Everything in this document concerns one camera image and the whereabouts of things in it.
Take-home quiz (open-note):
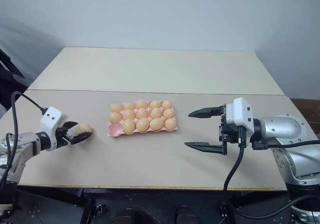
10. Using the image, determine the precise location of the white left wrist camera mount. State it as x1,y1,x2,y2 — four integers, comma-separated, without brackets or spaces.
39,106,69,151

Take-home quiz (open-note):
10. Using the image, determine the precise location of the pink egg tray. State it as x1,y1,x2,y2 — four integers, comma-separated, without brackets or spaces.
107,99,179,137

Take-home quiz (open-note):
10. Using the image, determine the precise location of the silver robot torso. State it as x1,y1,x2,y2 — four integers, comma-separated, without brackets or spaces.
291,204,320,224

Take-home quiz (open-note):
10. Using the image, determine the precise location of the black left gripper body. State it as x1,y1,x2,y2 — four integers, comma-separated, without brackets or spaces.
54,126,74,150

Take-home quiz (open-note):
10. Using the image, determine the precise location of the black angular background object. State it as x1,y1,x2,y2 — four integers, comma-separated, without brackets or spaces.
0,48,29,119

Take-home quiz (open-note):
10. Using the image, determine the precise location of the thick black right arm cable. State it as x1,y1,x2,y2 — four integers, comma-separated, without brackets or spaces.
223,126,320,214

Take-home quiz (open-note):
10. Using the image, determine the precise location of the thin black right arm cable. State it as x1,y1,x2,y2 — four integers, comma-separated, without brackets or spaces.
251,139,320,150

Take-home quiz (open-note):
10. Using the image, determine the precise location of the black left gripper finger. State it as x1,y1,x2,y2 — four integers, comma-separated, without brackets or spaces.
62,121,79,133
67,131,93,145

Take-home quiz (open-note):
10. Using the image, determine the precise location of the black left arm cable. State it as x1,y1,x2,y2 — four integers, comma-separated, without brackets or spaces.
0,91,50,182

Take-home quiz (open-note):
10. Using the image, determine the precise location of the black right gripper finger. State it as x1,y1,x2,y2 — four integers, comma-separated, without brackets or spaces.
184,140,229,156
187,105,225,119

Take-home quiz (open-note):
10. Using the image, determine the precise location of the black table frame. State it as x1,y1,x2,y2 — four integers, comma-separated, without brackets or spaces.
0,181,292,224

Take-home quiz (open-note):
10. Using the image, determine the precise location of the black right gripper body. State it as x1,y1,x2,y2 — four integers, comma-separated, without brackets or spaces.
218,104,247,145

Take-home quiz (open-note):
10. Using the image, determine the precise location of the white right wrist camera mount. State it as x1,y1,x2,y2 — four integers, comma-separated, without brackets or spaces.
224,97,255,144

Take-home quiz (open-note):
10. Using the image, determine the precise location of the dark rounded shape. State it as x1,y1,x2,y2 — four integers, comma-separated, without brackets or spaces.
174,205,199,224
110,205,138,224

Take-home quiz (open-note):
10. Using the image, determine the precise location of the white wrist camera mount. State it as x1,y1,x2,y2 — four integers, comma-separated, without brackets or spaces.
224,97,255,144
39,106,69,151

